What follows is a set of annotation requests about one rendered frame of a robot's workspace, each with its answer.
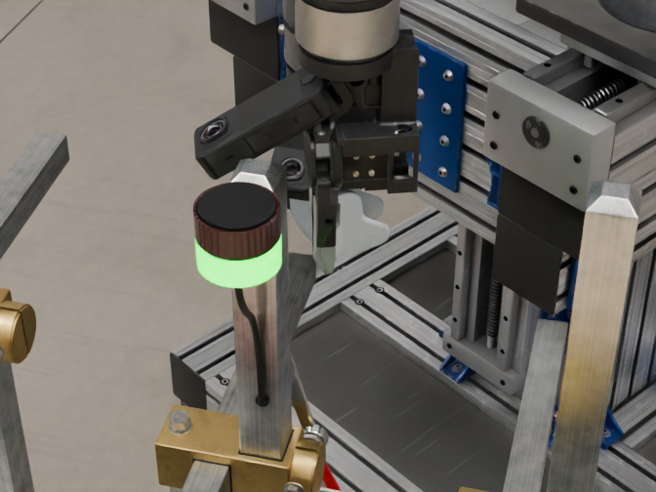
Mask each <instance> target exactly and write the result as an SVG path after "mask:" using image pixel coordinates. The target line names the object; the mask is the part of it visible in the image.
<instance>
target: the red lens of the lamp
mask: <svg viewBox="0 0 656 492"><path fill-rule="evenodd" d="M233 183H245V184H251V185H257V186H260V187H262V188H264V189H266V190H267V191H269V192H270V193H271V194H272V196H274V197H275V198H274V200H275V202H276V201H277V202H276V205H277V207H276V209H277V211H276V210H275V213H276V214H275V215H274V214H273V215H274V217H273V218H272V219H269V222H266V223H265V225H260V226H257V228H252V229H251V228H250V229H249V230H248V229H247V230H240V231H239V230H238V231H235V230H234V231H229V230H227V231H225V230H223V229H221V230H219V229H216V228H213V227H211V226H210V225H207V224H206V223H205V222H204V223H205V224H204V223H203V221H201V220H202V219H200V217H198V216H199V215H198V213H196V212H197V209H196V208H197V205H198V204H197V203H198V202H199V201H198V200H199V199H200V198H201V197H202V196H203V194H204V193H206V192H207V191H209V190H210V189H212V188H214V187H216V186H219V185H226V184H233ZM197 215H198V216H197ZM193 221H194V235H195V240H196V242H197V244H198V245H199V246H200V248H202V249H203V250H204V251H205V252H207V253H209V254H211V255H213V256H216V257H219V258H224V259H231V260H240V259H248V258H253V257H257V256H259V255H261V254H263V253H265V252H267V251H269V250H270V249H271V248H273V247H274V246H275V245H276V243H277V242H278V240H279V239H280V236H281V207H280V201H279V199H278V197H277V196H276V194H275V193H274V192H273V191H271V190H270V189H268V188H266V187H265V186H262V185H260V184H253V183H246V182H231V183H224V184H218V185H215V186H212V187H210V188H208V189H206V190H205V191H203V192H202V193H201V194H200V195H199V196H198V197H197V198H196V200H195V201H194V204H193Z"/></svg>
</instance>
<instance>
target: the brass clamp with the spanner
mask: <svg viewBox="0 0 656 492"><path fill-rule="evenodd" d="M176 410H185V411H186V412H187V413H188V415H189V416H190V419H191V420H192V422H193V427H192V430H191V431H190V432H188V433H186V434H183V435H176V434H173V433H171V432H170V431H169V430H168V423H169V417H170V416H171V414H172V413H173V412H174V411H176ZM154 445H155V455H156V464H157V473H158V482H159V484H160V485H165V486H170V487H175V488H181V489H183V487H184V485H185V481H186V479H187V477H188V474H189V472H190V470H191V468H192V465H193V463H194V461H201V462H206V463H211V464H217V465H222V466H228V467H229V478H230V492H319V490H320V487H321V483H322V479H323V474H324V469H325V461H326V447H325V445H324V443H323V442H320V441H314V440H309V439H304V429H303V428H302V427H298V426H292V433H291V435H290V438H289V441H288V443H287V446H286V449H285V451H284V454H283V457H282V459H281V460H276V459H271V458H266V457H260V456H255V455H249V454H244V453H240V436H239V418H238V416H237V415H231V414H227V413H221V412H216V411H210V410H204V409H199V408H193V407H188V406H182V405H177V404H174V405H173V407H172V409H171V411H170V413H169V415H168V417H167V419H166V421H165V424H164V426H163V428H162V430H161V432H160V433H159V435H158V437H157V439H156V441H155V444H154Z"/></svg>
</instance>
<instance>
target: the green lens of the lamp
mask: <svg viewBox="0 0 656 492"><path fill-rule="evenodd" d="M195 249H196V261H197V268H198V270H199V272H200V273H201V274H202V276H203V277H205V278H206V279H207V280H209V281H210V282H213V283H215V284H217V285H220V286H225V287H230V288H244V287H251V286H255V285H258V284H261V283H263V282H265V281H267V280H269V279H271V278H272V277H273V276H275V275H276V273H277V272H278V271H279V269H280V267H281V264H282V246H281V236H280V239H279V240H278V242H277V243H276V245H275V246H274V247H273V248H272V249H271V250H270V251H268V252H267V253H265V254H264V255H262V256H260V257H258V258H255V259H252V260H246V261H226V260H222V259H218V258H215V257H213V256H211V255H209V254H208V253H206V252H205V251H204V250H203V249H202V248H200V246H199V245H198V244H197V242H196V240H195Z"/></svg>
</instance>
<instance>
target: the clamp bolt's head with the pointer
mask: <svg viewBox="0 0 656 492"><path fill-rule="evenodd" d="M304 439H309V440H314V441H320V442H322V441H321V439H320V438H319V437H317V436H315V435H313V434H304ZM323 481H324V483H325V485H326V487H327V488H328V489H333V490H338V491H342V490H341V488H340V487H339V485H338V483H337V481H336V479H335V477H334V476H333V474H332V473H331V471H330V469H329V467H328V466H327V464H326V462H325V469H324V474H323Z"/></svg>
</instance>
